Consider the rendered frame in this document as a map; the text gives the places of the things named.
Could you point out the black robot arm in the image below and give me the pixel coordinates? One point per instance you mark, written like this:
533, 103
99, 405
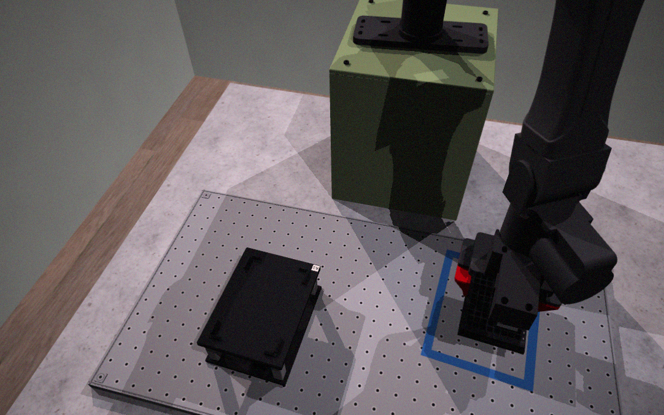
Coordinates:
559, 156

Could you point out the blue tape outline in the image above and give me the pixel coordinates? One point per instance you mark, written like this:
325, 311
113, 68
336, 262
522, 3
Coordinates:
526, 383

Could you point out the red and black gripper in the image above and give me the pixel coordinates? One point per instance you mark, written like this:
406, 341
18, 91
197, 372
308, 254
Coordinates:
472, 260

